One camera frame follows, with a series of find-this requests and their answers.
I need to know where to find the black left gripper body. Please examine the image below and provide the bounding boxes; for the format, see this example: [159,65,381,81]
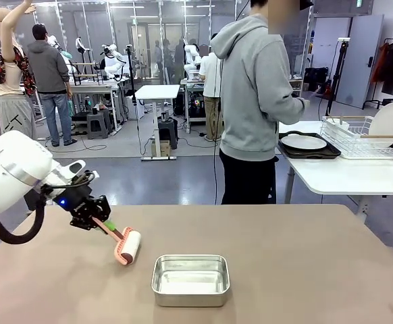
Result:
[43,183,95,215]

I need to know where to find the pink lint roller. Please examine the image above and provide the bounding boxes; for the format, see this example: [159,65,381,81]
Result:
[93,217,142,266]

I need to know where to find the person's right forearm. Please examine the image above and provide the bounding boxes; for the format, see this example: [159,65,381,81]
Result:
[276,90,311,124]

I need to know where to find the grey plastic stool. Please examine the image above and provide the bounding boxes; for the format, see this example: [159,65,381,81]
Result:
[86,111,111,140]

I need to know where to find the cardboard box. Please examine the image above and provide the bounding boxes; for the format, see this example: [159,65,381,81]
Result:
[151,139,172,159]

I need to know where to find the dark plastic stool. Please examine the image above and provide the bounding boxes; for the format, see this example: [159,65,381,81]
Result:
[157,117,180,151]

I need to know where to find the rectangular metal tray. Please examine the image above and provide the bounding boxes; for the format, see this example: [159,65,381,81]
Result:
[151,254,231,308]

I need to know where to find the white standing desk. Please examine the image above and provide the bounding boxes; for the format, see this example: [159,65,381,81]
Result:
[134,84,181,162]

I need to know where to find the person in dark grey hoodie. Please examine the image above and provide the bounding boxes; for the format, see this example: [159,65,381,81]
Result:
[26,23,80,147]

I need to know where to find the beige mannequin with red scarf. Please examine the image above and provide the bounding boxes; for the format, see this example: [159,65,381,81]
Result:
[0,0,38,140]

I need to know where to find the person in white shirt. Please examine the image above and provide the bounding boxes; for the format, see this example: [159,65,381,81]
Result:
[199,43,225,142]

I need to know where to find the wooden shoe rack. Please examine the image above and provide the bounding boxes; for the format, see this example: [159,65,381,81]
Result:
[289,76,305,99]

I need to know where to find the white cutlery holder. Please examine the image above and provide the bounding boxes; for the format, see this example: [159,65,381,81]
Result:
[321,117,351,136]

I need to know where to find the black bags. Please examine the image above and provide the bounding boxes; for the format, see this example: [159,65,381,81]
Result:
[304,66,330,94]

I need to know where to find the white side table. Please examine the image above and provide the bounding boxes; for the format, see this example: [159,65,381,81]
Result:
[277,120,393,223]

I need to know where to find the black light stand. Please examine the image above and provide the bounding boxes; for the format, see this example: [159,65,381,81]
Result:
[324,37,351,117]

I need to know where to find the grey door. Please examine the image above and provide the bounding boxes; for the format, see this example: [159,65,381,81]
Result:
[336,15,385,109]

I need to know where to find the orange red garment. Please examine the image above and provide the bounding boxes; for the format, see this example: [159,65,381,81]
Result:
[371,42,390,84]

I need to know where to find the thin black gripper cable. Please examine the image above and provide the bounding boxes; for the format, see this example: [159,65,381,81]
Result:
[68,170,97,188]

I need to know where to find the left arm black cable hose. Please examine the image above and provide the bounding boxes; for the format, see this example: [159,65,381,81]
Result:
[0,187,47,246]

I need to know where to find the black hanging cable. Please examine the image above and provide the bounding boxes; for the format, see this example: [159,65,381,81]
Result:
[212,57,224,205]

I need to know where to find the black camera tripod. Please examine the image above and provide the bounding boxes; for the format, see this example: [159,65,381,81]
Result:
[124,43,144,159]

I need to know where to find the white wire dish rack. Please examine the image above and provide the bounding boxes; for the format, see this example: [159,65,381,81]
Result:
[319,115,393,161]

